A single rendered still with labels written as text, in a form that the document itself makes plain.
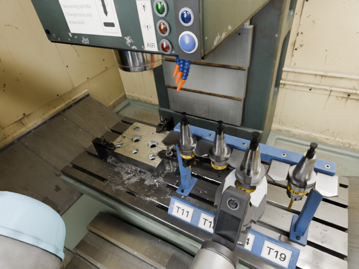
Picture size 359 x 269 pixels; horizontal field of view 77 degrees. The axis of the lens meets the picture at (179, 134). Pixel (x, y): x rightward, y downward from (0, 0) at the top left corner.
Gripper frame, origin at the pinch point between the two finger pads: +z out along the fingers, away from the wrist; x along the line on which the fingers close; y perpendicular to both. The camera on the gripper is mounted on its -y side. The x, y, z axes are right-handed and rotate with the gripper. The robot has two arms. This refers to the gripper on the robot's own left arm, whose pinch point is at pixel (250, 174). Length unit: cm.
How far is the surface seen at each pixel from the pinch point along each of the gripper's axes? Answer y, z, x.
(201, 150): 5.5, 7.2, -16.1
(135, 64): -16.3, 12.6, -39.1
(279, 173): 5.2, 7.5, 6.0
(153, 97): 62, 101, -109
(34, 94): 23, 26, -143
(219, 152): 3.3, 6.8, -10.2
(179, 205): 32.1, 1.1, -23.4
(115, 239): 52, -16, -48
